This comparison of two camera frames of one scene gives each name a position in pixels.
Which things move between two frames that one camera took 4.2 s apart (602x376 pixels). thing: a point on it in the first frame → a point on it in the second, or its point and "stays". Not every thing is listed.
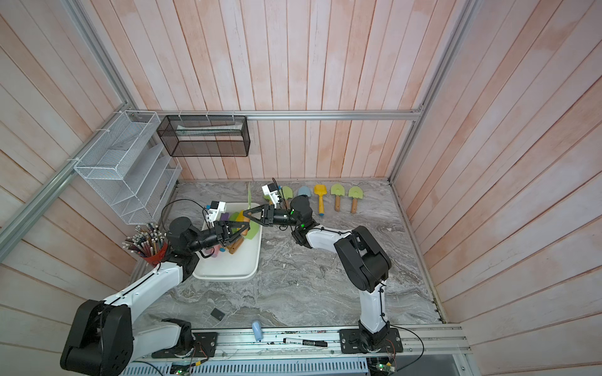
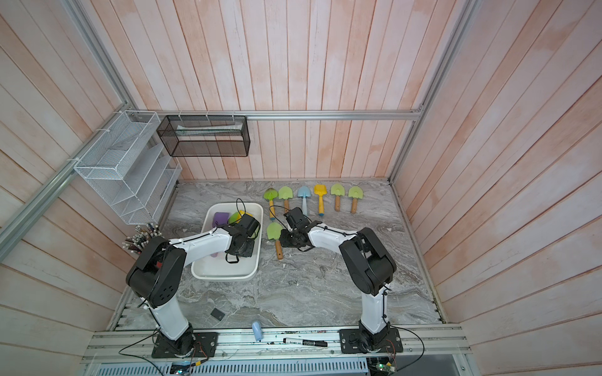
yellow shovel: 320,189 stays
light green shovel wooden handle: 337,189 stays
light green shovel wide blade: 253,229 → 273,232
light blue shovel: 304,190 stays
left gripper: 223,231 → 248,254
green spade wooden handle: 355,192 stays
